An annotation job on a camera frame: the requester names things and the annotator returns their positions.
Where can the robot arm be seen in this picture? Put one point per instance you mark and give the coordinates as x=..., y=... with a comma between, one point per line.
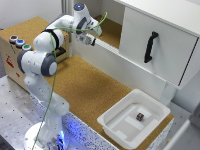
x=35, y=63

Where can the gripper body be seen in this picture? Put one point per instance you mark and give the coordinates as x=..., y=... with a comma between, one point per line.
x=89, y=37

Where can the purple block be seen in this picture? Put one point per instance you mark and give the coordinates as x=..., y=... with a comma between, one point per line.
x=140, y=116

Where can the white cabinet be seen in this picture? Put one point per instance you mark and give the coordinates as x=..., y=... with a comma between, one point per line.
x=110, y=63

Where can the green button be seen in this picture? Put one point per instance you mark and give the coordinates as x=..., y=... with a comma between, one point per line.
x=26, y=47

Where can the wooden drawer box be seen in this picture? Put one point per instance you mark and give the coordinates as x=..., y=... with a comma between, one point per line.
x=30, y=27

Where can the white plastic box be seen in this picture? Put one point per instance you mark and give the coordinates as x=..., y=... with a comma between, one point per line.
x=121, y=128

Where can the red button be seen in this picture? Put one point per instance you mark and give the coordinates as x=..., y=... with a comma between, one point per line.
x=13, y=38

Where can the white sliding door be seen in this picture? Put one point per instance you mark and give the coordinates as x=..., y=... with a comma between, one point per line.
x=173, y=50

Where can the blue button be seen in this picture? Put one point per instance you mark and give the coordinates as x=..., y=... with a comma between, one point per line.
x=20, y=42

